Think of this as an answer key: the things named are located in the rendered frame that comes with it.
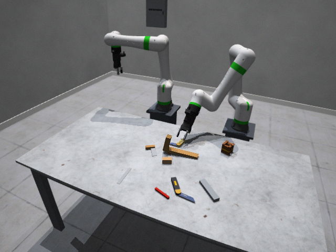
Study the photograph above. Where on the tan rectangular block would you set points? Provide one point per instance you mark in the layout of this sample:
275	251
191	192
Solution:
166	160

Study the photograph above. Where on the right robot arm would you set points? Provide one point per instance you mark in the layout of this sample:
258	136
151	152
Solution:
159	44

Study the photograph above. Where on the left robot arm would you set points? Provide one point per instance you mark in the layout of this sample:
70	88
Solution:
241	59

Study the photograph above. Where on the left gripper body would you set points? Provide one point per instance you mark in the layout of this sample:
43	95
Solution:
191	112

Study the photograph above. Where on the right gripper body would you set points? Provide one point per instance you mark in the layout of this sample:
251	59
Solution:
116	53

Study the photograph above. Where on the wooden sliding bevel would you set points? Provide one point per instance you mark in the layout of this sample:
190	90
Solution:
179	143

